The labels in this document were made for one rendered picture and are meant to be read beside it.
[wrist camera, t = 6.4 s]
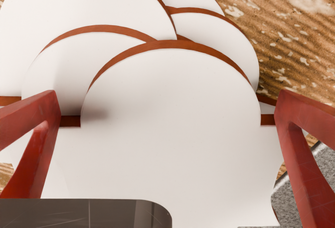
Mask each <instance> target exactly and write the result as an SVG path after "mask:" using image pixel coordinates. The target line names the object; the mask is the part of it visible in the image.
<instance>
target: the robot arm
mask: <svg viewBox="0 0 335 228"><path fill-rule="evenodd" d="M274 119H275V124H276V128H277V133H278V138H279V142H280V147H281V151H282V155H283V158H284V162H285V165H286V169H287V172H288V176H289V180H290V183H291V187H292V190H293V194H294V197H295V201H296V204H297V208H298V211H299V215H300V219H301V222H302V226H303V228H335V193H334V191H333V190H332V188H331V187H330V185H329V184H328V182H327V181H326V179H325V178H324V176H323V174H322V173H321V171H320V169H319V167H318V165H317V163H316V161H315V159H314V156H313V154H312V152H311V150H310V148H309V145H308V143H307V141H306V139H305V137H304V134H303V132H302V129H303V130H305V131H306V132H308V133H309V134H311V135H312V136H314V137H315V138H317V139H318V140H319V141H321V142H322V143H324V144H325V145H327V146H328V147H330V148H331V149H333V150H334V151H335V108H334V107H332V106H329V105H326V104H324V103H321V102H319V101H316V100H314V99H311V98H309V97H306V96H303V95H301V94H298V93H295V92H293V91H290V90H287V89H281V90H280V92H279V96H278V100H277V103H276V107H275V111H274ZM60 120H61V111H60V107H59V103H58V100H57V96H56V92H55V91H54V90H46V91H43V92H41V93H38V94H36V95H33V96H30V97H28V98H25V99H23V100H20V101H18V102H15V103H13V104H10V105H7V106H5V107H2V108H0V151H2V150H3V149H5V148H6V147H8V146H9V145H11V144H12V143H13V142H15V141H16V140H18V139H19V138H21V137H22V136H24V135H25V134H26V133H28V132H29V131H31V130H32V129H33V133H32V135H31V137H30V139H29V142H28V144H27V146H26V148H25V150H24V153H23V155H22V157H21V159H20V161H19V164H18V166H17V168H16V170H15V172H14V173H13V175H12V177H11V178H10V180H9V181H8V183H7V184H6V186H5V187H4V189H3V190H2V192H1V193H0V228H172V217H171V215H170V213H169V211H168V210H167V209H166V208H165V207H163V206H162V205H160V204H158V203H155V202H152V201H148V200H141V199H41V194H42V191H43V187H44V184H45V180H46V177H47V173H48V170H49V166H50V162H51V159H52V155H53V152H54V147H55V143H56V138H57V134H58V129H59V125H60Z"/></svg>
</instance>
